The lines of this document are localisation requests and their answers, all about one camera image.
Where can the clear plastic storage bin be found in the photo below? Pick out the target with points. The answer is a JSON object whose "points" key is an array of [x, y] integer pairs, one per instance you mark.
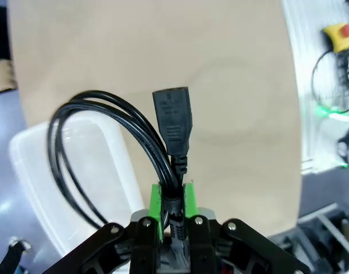
{"points": [[29, 171]]}

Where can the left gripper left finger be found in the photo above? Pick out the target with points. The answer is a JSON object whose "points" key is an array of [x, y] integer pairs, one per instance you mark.
{"points": [[146, 237]]}

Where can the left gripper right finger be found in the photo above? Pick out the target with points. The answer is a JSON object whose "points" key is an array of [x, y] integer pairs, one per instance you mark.
{"points": [[200, 237]]}

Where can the yellow emergency stop button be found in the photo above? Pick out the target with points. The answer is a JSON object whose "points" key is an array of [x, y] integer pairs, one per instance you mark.
{"points": [[338, 37]]}

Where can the person's right hand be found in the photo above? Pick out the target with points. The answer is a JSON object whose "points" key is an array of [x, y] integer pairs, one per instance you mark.
{"points": [[3, 75]]}

